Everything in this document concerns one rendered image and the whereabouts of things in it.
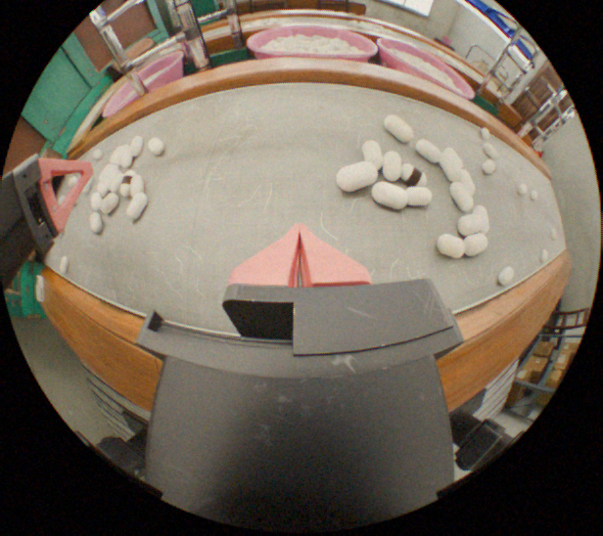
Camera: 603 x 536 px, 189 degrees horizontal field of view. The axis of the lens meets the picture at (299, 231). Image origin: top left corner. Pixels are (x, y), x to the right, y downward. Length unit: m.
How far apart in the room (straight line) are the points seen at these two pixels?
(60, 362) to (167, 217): 1.58
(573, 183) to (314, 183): 4.56
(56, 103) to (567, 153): 5.26
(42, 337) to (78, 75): 1.37
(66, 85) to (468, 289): 1.04
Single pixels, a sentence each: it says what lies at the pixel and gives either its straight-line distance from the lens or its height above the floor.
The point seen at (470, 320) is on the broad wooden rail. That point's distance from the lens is 0.22.
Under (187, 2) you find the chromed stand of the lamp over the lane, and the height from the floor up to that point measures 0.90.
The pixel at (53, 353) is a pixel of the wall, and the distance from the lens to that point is 1.66.
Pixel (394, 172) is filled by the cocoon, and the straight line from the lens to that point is 0.17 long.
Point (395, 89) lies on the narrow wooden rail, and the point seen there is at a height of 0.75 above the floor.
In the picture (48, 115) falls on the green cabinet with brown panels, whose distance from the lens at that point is 0.79.
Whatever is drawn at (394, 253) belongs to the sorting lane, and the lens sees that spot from 0.16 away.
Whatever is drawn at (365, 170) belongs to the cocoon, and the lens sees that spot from 0.15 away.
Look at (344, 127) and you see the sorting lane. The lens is 0.21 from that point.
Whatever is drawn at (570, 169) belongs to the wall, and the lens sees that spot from 4.60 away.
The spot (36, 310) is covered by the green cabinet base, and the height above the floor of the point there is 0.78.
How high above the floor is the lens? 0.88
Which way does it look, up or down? 75 degrees down
